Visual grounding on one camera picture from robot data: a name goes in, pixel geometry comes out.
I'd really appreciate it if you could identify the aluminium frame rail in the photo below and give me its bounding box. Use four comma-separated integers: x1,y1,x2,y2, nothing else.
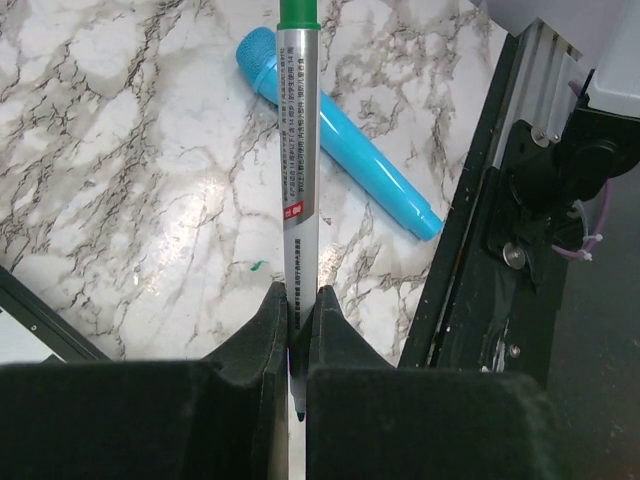
492,19,588,168

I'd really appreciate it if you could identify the white green whiteboard marker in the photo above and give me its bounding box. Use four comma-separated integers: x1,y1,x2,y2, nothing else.
276,1,320,421

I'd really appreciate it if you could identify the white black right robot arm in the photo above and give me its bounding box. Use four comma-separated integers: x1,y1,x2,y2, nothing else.
562,1,639,200

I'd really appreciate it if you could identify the black white chessboard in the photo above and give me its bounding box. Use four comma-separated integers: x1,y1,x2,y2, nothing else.
0,267,109,365

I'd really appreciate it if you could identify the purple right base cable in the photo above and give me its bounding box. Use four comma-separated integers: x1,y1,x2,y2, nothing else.
549,179,614,263

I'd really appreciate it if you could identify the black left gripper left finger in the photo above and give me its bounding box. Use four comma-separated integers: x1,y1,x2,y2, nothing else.
1,283,288,479

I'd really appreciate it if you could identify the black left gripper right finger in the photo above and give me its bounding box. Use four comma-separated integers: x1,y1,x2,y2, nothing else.
306,286,570,479

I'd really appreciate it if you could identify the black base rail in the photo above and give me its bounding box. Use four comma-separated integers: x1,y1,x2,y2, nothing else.
397,29,640,480

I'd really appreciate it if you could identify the blue toy microphone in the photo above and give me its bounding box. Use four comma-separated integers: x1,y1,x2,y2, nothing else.
236,27,442,241

